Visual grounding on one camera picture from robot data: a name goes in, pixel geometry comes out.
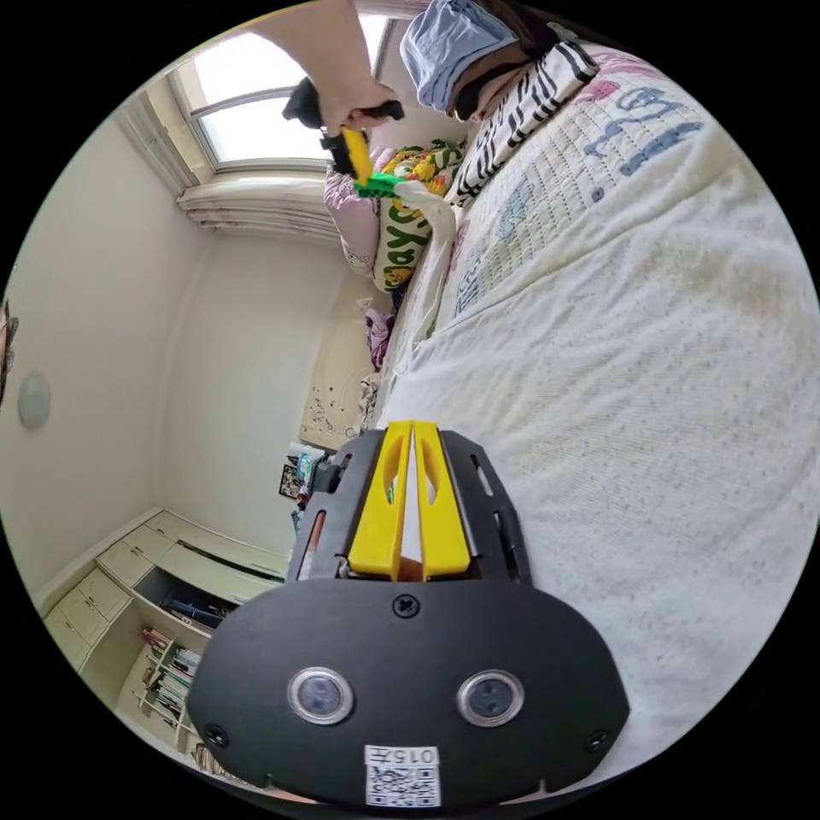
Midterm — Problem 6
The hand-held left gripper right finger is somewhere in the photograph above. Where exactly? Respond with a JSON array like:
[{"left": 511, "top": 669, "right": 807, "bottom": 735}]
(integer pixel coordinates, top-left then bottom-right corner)
[{"left": 412, "top": 419, "right": 472, "bottom": 583}]

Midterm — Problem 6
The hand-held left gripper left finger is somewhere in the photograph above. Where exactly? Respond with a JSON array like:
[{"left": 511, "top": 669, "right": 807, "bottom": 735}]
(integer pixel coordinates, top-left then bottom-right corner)
[{"left": 347, "top": 419, "right": 414, "bottom": 583}]

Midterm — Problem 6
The window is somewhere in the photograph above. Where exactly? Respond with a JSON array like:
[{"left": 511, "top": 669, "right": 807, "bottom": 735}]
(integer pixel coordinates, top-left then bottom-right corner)
[{"left": 167, "top": 11, "right": 401, "bottom": 184}]

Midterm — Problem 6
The person's body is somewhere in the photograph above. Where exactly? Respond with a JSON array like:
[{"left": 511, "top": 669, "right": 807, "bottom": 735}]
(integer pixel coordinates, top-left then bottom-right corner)
[{"left": 399, "top": 0, "right": 605, "bottom": 209}]

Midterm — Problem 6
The beige patterned long sleeve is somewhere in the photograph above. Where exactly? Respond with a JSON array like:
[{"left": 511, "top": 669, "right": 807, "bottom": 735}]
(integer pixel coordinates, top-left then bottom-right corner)
[{"left": 374, "top": 125, "right": 813, "bottom": 793}]

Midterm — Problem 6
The pink quilt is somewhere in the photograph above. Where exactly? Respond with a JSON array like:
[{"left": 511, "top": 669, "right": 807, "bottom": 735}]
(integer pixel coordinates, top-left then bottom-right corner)
[{"left": 322, "top": 145, "right": 388, "bottom": 278}]

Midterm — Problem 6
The green yellow printed pillow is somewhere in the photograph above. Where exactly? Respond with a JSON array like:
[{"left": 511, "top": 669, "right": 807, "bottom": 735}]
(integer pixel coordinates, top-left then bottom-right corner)
[{"left": 370, "top": 139, "right": 470, "bottom": 297}]

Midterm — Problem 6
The person's right hand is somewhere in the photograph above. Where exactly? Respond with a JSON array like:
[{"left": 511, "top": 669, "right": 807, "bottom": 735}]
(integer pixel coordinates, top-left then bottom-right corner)
[{"left": 318, "top": 61, "right": 401, "bottom": 133}]

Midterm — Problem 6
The round ceiling lamp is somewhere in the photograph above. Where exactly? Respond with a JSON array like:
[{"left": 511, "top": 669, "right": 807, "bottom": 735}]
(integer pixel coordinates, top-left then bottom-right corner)
[{"left": 17, "top": 371, "right": 52, "bottom": 431}]

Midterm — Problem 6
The pile of clothes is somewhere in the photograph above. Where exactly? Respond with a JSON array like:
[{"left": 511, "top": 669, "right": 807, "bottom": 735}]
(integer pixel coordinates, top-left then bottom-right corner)
[{"left": 362, "top": 306, "right": 397, "bottom": 374}]

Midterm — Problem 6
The bed with printed quilt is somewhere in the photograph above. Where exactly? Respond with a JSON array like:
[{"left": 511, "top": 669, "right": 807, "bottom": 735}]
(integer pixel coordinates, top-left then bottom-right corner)
[{"left": 378, "top": 39, "right": 729, "bottom": 418}]

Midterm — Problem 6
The cream cupboard with shelves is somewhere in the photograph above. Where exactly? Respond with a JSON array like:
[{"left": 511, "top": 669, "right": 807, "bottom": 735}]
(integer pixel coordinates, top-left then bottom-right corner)
[{"left": 37, "top": 507, "right": 290, "bottom": 773}]

